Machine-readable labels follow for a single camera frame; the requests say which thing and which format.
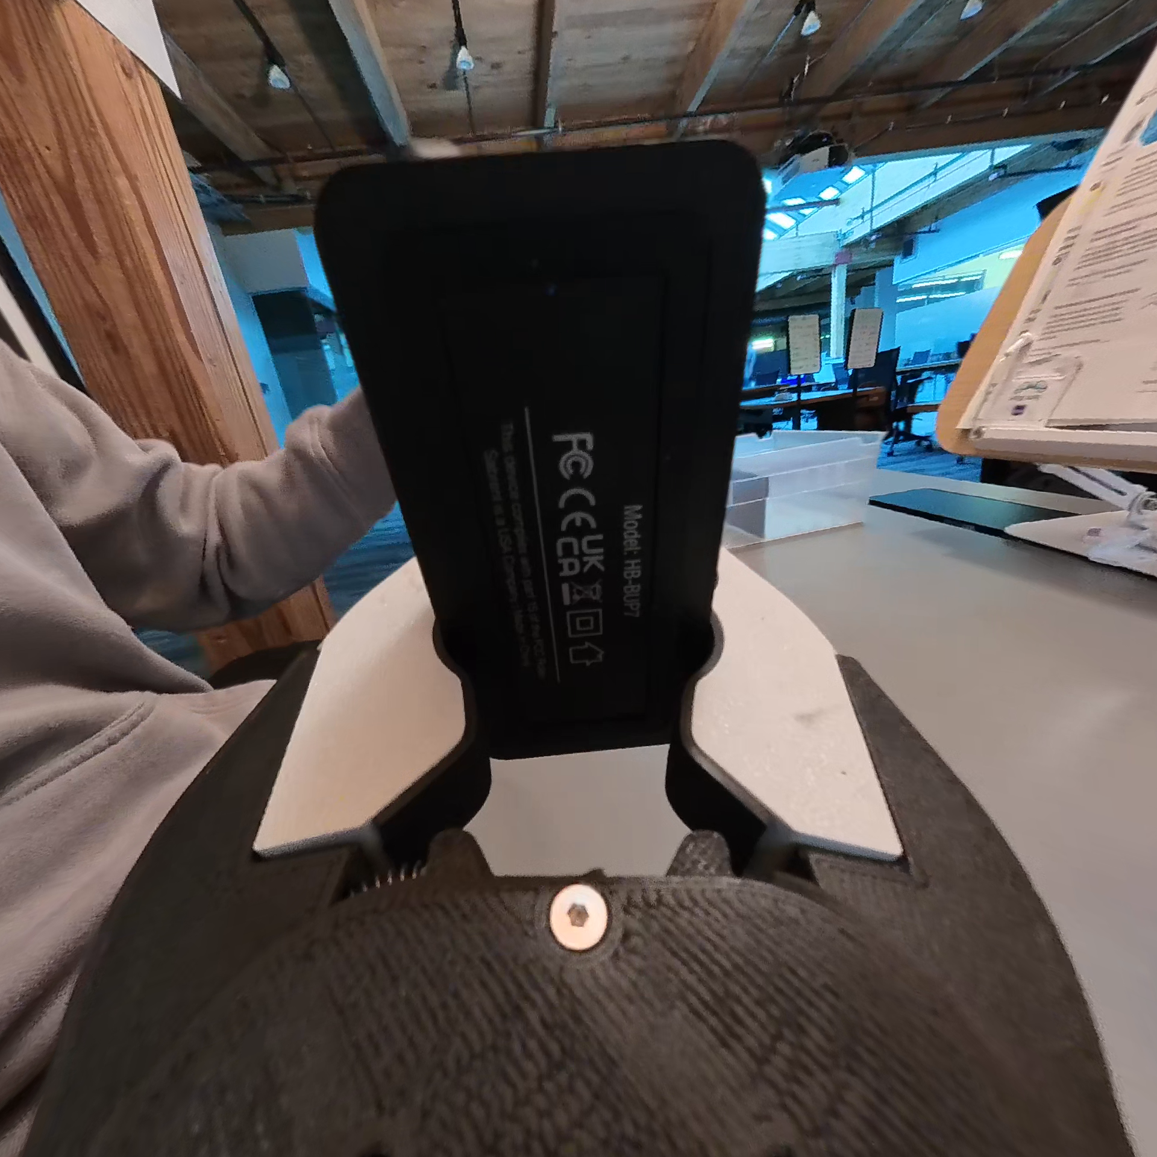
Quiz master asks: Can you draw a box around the black office chair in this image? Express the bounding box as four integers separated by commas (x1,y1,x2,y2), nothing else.
882,347,941,453

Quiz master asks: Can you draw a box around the clipboard with paper sheets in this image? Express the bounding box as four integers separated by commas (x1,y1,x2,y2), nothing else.
959,40,1157,430

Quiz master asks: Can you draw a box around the black desk mat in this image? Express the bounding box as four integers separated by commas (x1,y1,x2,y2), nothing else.
868,488,1079,542

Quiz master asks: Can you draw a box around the ceiling projector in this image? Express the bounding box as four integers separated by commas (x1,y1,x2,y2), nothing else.
776,131,853,182

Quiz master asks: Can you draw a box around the background wooden desk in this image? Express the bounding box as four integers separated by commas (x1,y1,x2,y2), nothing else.
740,385,889,434

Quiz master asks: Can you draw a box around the person's left forearm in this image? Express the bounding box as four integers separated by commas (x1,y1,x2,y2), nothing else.
127,385,392,634

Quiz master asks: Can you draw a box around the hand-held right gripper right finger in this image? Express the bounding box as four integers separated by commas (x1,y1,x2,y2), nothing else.
663,550,907,875

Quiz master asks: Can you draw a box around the wooden document board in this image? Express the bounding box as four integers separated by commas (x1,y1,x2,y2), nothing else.
936,195,1157,473

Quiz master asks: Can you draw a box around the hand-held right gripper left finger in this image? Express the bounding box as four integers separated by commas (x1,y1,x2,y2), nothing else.
254,560,496,871

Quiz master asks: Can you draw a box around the wooden post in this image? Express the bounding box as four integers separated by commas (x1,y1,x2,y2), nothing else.
0,0,338,678

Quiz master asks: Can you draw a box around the clear plastic bin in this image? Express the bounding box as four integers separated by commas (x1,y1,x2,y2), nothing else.
722,429,889,555

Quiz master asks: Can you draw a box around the white board on stand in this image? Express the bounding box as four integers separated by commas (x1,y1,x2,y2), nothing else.
845,307,886,391
787,313,823,426

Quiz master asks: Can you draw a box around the black electronic device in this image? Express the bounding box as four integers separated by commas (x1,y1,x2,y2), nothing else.
315,139,768,761

